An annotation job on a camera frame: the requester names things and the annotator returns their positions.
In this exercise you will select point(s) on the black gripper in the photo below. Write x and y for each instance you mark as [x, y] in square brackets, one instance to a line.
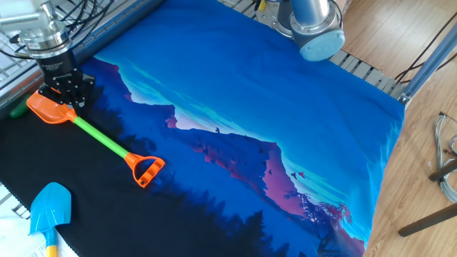
[59, 69]

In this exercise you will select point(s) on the orange shovel with green shaft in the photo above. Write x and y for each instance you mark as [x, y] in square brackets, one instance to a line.
[50, 110]

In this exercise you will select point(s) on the green oval object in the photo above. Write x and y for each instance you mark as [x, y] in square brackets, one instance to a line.
[19, 110]

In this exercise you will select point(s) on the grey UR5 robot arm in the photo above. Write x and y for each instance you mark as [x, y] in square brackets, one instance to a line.
[316, 23]

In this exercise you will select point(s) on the blue shovel with yellow shaft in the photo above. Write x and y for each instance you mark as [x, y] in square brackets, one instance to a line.
[50, 207]

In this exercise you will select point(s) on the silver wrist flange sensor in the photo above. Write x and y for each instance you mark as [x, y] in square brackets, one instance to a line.
[44, 39]

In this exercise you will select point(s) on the white printed papers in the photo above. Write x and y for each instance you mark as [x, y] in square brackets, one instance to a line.
[18, 242]

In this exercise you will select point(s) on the yellow plastic piece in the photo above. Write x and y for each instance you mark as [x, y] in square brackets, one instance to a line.
[262, 5]

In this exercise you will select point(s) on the mountain landscape printed cloth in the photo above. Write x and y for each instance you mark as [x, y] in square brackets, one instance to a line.
[285, 89]

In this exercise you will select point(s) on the dark furniture leg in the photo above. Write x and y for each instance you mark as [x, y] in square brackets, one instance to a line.
[428, 220]
[444, 169]

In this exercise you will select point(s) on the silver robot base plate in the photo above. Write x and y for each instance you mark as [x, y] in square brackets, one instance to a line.
[271, 19]

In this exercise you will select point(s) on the aluminium frame post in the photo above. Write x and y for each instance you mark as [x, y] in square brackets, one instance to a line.
[428, 64]

